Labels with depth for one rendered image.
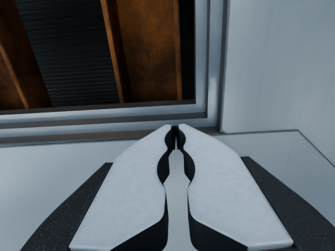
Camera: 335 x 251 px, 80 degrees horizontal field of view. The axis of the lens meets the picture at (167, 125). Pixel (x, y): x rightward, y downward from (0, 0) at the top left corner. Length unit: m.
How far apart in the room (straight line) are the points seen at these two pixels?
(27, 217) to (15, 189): 0.03
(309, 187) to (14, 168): 0.22
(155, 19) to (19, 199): 0.24
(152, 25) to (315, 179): 0.23
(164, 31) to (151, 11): 0.03
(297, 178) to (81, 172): 0.16
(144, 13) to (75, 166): 0.20
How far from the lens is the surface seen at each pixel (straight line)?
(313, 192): 0.20
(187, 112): 0.15
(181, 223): 0.20
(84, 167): 0.17
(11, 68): 0.31
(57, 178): 0.18
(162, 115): 0.15
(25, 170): 0.19
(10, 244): 0.28
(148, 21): 0.28
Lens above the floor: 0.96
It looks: 62 degrees down
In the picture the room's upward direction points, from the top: 178 degrees counter-clockwise
